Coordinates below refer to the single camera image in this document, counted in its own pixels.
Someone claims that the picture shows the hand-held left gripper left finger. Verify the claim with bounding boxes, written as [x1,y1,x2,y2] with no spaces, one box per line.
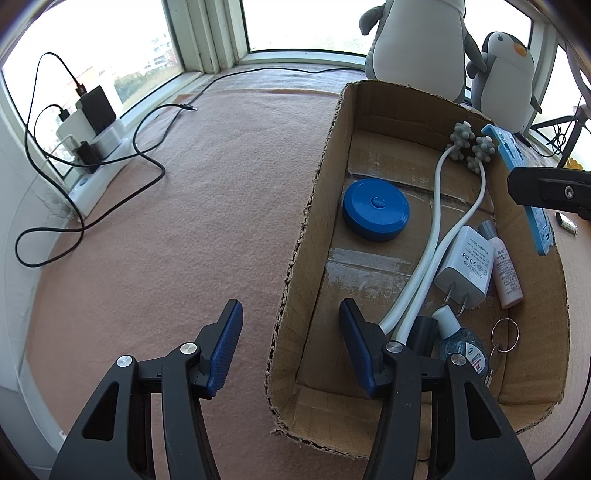
[48,299,245,480]

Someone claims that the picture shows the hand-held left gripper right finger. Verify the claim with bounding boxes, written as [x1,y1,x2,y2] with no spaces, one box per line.
[338,298,536,480]

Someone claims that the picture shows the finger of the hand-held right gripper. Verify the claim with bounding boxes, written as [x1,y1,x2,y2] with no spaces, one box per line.
[507,166,591,217]

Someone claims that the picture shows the blue phone stand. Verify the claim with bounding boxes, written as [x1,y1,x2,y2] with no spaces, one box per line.
[481,124,556,257]

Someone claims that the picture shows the black cylinder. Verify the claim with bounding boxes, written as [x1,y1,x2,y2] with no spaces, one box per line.
[406,315,438,358]

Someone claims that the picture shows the pink tube bottle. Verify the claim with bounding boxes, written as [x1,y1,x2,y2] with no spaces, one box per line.
[477,220,525,310]

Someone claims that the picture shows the small hand sanitizer bottle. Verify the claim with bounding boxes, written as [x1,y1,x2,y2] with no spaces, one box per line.
[431,305,489,374]

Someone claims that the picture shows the white charger adapter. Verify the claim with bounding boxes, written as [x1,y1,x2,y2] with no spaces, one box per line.
[433,225,497,315]

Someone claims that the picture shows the white roller massager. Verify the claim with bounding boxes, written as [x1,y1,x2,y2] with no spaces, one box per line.
[381,122,495,344]

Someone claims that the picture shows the blue round case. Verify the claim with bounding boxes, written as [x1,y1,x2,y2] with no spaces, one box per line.
[342,179,411,241]

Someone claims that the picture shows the keys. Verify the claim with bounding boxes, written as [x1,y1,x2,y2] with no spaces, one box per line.
[482,318,522,386]

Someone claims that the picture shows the cardboard box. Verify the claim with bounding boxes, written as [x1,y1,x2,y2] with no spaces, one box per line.
[264,80,568,457]

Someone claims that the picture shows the black tripod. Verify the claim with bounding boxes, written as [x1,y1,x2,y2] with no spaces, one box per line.
[531,99,591,169]

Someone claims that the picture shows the small penguin plush toy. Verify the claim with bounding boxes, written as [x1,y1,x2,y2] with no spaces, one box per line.
[465,31,543,134]

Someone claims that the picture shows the peach mat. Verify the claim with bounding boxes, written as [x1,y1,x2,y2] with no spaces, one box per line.
[14,88,591,480]

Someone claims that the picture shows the large penguin plush toy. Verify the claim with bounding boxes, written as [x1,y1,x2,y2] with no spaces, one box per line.
[360,0,488,104]

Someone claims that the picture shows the white power strip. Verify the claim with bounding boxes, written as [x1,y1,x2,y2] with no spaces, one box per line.
[67,120,134,217]

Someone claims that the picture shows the black charger plug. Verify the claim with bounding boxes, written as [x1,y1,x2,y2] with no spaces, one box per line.
[76,141,103,174]

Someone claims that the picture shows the white charger block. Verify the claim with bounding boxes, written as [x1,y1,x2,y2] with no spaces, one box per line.
[56,113,93,148]

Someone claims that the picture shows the black ring light cable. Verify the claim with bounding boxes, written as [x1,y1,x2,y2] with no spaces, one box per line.
[551,117,571,153]

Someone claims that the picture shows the black charging cable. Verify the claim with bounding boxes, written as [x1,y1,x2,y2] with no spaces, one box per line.
[15,104,198,268]

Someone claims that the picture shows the black power cord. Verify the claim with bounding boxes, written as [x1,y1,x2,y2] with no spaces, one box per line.
[189,62,370,104]

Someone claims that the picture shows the black power bank cable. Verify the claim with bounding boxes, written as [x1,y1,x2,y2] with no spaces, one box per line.
[25,52,88,222]

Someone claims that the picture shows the white window frame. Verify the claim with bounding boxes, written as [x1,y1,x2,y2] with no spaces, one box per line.
[0,0,591,139]

